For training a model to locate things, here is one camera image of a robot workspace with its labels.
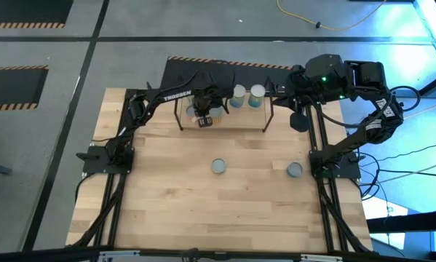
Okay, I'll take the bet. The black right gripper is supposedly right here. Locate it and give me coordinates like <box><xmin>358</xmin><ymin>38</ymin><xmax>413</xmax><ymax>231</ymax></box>
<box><xmin>274</xmin><ymin>68</ymin><xmax>320</xmax><ymax>133</ymax></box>

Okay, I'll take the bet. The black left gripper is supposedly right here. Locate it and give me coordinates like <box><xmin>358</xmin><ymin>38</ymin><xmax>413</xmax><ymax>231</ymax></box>
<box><xmin>192</xmin><ymin>89</ymin><xmax>226</xmax><ymax>129</ymax></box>

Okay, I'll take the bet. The tall blue yellow can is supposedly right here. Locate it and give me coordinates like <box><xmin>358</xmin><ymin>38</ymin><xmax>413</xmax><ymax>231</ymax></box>
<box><xmin>247</xmin><ymin>84</ymin><xmax>266</xmax><ymax>109</ymax></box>
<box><xmin>229</xmin><ymin>84</ymin><xmax>247</xmax><ymax>109</ymax></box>

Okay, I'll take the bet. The small grey lidded can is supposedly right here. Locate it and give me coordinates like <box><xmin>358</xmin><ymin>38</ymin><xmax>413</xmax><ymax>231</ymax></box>
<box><xmin>210</xmin><ymin>157</ymin><xmax>227</xmax><ymax>175</ymax></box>

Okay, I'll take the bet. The small teal sided can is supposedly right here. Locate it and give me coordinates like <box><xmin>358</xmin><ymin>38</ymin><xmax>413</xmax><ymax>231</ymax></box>
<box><xmin>286</xmin><ymin>162</ymin><xmax>304</xmax><ymax>179</ymax></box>

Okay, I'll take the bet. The black hazard striped floor mat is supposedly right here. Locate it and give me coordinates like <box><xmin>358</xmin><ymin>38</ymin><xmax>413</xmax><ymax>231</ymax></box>
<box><xmin>159</xmin><ymin>55</ymin><xmax>306</xmax><ymax>92</ymax></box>
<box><xmin>0</xmin><ymin>0</ymin><xmax>75</xmax><ymax>30</ymax></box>
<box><xmin>0</xmin><ymin>64</ymin><xmax>50</xmax><ymax>113</ymax></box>

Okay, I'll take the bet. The wooden shelf with wire frame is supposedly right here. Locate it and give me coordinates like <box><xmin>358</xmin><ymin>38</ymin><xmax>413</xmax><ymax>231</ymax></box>
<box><xmin>173</xmin><ymin>74</ymin><xmax>276</xmax><ymax>134</ymax></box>

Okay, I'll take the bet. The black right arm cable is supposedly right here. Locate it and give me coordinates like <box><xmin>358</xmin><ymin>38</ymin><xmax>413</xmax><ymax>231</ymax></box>
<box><xmin>306</xmin><ymin>85</ymin><xmax>422</xmax><ymax>129</ymax></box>

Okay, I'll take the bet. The yellow floor cable with plug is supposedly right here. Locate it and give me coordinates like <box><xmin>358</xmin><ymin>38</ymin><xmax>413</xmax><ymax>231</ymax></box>
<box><xmin>275</xmin><ymin>0</ymin><xmax>388</xmax><ymax>32</ymax></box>

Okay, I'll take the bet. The black floor cable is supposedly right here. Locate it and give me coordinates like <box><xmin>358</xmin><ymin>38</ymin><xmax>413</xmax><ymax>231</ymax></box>
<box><xmin>355</xmin><ymin>136</ymin><xmax>436</xmax><ymax>205</ymax></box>

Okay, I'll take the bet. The silver metal bracket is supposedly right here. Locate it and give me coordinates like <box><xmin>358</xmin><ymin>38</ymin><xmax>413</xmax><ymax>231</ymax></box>
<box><xmin>299</xmin><ymin>253</ymin><xmax>344</xmax><ymax>262</ymax></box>
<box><xmin>98</xmin><ymin>250</ymin><xmax>141</xmax><ymax>262</ymax></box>

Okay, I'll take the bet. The black camera rig frame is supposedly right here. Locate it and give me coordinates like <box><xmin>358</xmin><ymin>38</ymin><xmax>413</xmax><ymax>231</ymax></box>
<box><xmin>0</xmin><ymin>245</ymin><xmax>436</xmax><ymax>262</ymax></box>

